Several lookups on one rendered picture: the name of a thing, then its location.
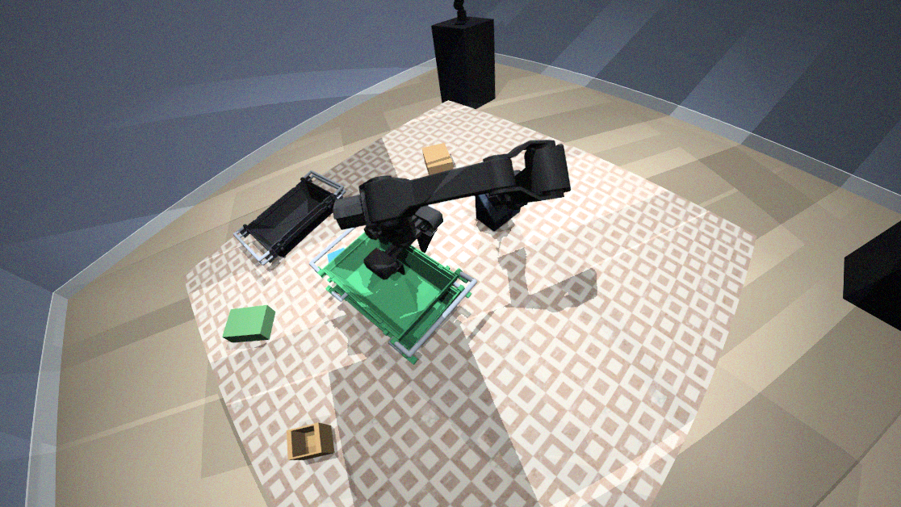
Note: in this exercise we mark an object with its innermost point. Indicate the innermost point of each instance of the light blue cube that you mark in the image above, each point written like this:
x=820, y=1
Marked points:
x=332, y=255

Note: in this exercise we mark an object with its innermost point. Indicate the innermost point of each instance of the green rectangular block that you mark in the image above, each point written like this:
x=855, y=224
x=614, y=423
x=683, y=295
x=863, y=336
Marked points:
x=249, y=324

